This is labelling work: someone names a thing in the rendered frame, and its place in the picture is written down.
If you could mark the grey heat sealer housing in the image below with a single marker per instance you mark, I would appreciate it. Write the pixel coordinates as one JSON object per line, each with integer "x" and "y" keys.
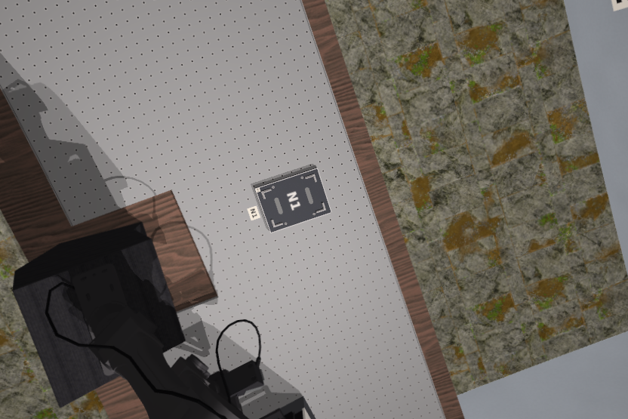
{"x": 297, "y": 409}

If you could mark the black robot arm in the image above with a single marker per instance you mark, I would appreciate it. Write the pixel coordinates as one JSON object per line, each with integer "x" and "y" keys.
{"x": 107, "y": 313}

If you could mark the cream label with n1 text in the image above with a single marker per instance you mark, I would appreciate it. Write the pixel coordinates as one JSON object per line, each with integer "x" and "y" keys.
{"x": 253, "y": 212}

